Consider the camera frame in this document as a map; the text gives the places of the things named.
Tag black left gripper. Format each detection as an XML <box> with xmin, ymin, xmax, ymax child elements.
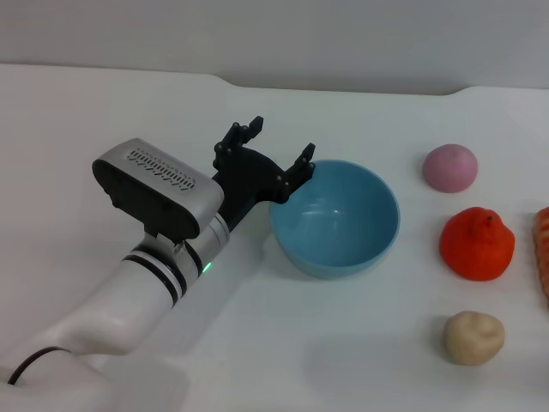
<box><xmin>212</xmin><ymin>115</ymin><xmax>317</xmax><ymax>227</ymax></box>

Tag blue bowl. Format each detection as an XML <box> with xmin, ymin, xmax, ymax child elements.
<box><xmin>268</xmin><ymin>159</ymin><xmax>401</xmax><ymax>281</ymax></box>

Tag pink peach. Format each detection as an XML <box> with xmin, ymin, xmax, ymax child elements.
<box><xmin>421</xmin><ymin>142</ymin><xmax>480</xmax><ymax>196</ymax></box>

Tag orange red fruit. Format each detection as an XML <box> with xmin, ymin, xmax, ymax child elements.
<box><xmin>438</xmin><ymin>206</ymin><xmax>516</xmax><ymax>283</ymax></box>

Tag beige potato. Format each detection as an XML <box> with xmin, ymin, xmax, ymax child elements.
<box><xmin>443</xmin><ymin>310</ymin><xmax>506</xmax><ymax>367</ymax></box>

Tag orange striped food piece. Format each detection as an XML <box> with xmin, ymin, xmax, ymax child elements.
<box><xmin>532</xmin><ymin>206</ymin><xmax>549</xmax><ymax>311</ymax></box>

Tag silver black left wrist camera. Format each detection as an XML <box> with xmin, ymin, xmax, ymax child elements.
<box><xmin>91</xmin><ymin>136</ymin><xmax>226</xmax><ymax>242</ymax></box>

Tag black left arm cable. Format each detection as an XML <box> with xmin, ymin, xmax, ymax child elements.
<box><xmin>7</xmin><ymin>346</ymin><xmax>70</xmax><ymax>386</ymax></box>

